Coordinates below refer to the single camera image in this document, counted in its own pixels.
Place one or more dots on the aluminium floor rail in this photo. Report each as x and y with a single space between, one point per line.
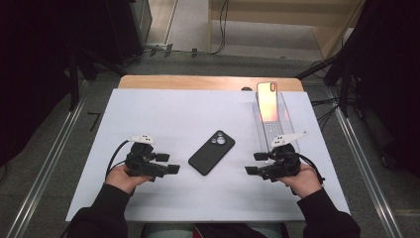
49 162
363 172

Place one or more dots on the dark table grommet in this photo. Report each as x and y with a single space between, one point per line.
246 88

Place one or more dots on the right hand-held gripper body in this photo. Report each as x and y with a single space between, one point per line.
284 165

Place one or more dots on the person's right hand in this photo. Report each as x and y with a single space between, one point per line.
305 183

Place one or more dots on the light wooden shelf unit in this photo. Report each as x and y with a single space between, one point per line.
280 10

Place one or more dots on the clear plastic tray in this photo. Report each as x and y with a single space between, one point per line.
275 129

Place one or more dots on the person's left hand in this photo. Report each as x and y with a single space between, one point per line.
120 180

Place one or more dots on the black phone case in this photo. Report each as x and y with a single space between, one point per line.
206 160

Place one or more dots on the white board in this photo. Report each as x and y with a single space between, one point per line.
148 115

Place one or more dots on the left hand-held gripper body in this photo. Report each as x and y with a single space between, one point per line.
142 165

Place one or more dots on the black cabinet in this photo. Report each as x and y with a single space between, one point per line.
128 26

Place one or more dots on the dark curtain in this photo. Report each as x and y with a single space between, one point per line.
393 82
33 66

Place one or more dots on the black metal stand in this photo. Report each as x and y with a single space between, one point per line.
345 86
74 82

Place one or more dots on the blue and tan phone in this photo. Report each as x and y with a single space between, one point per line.
267 102

